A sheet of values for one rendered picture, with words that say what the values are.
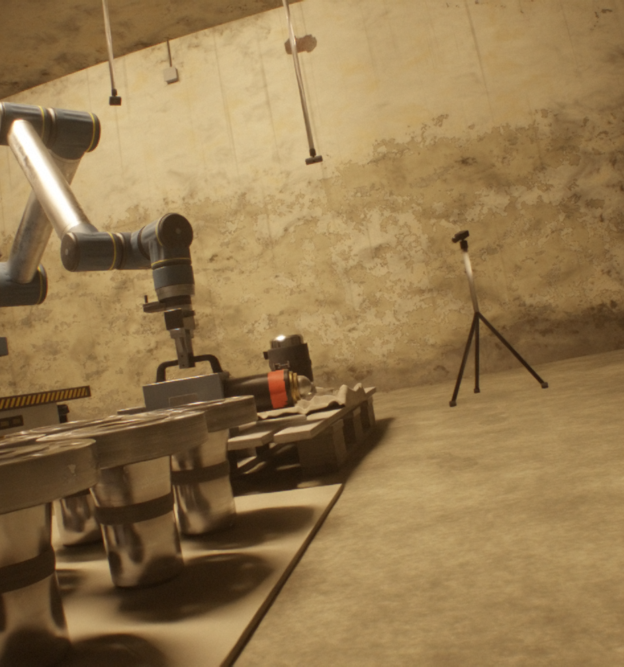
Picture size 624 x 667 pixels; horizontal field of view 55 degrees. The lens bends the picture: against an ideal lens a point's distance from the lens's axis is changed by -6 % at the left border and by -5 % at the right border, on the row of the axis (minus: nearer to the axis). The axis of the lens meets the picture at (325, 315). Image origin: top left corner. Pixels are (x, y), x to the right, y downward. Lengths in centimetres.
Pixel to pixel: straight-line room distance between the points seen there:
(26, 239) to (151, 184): 241
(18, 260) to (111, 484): 195
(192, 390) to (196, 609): 84
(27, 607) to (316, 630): 32
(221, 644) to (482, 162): 402
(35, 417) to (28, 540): 180
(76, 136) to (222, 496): 153
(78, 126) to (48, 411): 108
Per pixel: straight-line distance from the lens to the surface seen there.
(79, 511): 134
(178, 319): 163
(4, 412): 242
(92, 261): 175
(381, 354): 436
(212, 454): 120
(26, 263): 281
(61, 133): 236
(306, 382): 162
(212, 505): 122
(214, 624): 81
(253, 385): 162
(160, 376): 170
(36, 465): 68
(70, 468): 70
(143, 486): 96
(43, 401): 255
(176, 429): 90
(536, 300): 436
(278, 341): 206
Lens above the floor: 31
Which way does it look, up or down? 4 degrees up
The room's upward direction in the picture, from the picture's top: 10 degrees counter-clockwise
